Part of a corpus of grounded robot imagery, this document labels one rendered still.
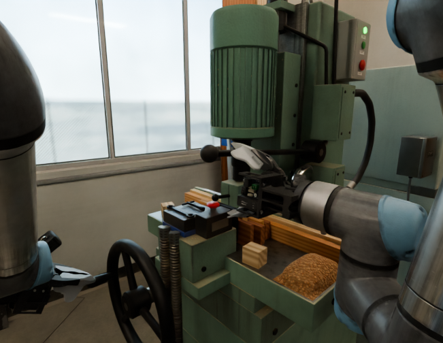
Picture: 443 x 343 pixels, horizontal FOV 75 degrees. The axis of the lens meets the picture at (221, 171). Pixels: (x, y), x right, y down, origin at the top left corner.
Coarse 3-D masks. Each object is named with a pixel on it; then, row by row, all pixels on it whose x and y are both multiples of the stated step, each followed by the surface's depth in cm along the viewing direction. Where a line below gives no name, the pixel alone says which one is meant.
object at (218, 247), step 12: (180, 240) 63; (192, 240) 62; (204, 240) 62; (216, 240) 65; (228, 240) 67; (180, 252) 64; (192, 252) 60; (204, 252) 63; (216, 252) 65; (228, 252) 68; (180, 264) 64; (192, 264) 61; (204, 264) 63; (216, 264) 66; (192, 276) 62; (204, 276) 64
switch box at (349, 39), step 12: (348, 24) 81; (360, 24) 81; (348, 36) 81; (360, 36) 82; (348, 48) 82; (360, 48) 83; (348, 60) 82; (360, 60) 84; (336, 72) 85; (348, 72) 83
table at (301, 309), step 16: (160, 224) 88; (272, 240) 76; (240, 256) 68; (272, 256) 68; (288, 256) 68; (224, 272) 66; (240, 272) 64; (256, 272) 61; (272, 272) 61; (192, 288) 62; (208, 288) 63; (240, 288) 65; (256, 288) 61; (272, 288) 58; (288, 288) 56; (272, 304) 59; (288, 304) 55; (304, 304) 53; (320, 304) 53; (304, 320) 53; (320, 320) 54
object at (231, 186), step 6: (228, 180) 83; (234, 180) 83; (222, 186) 82; (228, 186) 80; (234, 186) 78; (240, 186) 78; (222, 192) 82; (228, 192) 81; (234, 192) 79; (240, 192) 78; (228, 198) 81; (234, 198) 79; (228, 204) 81; (234, 204) 79
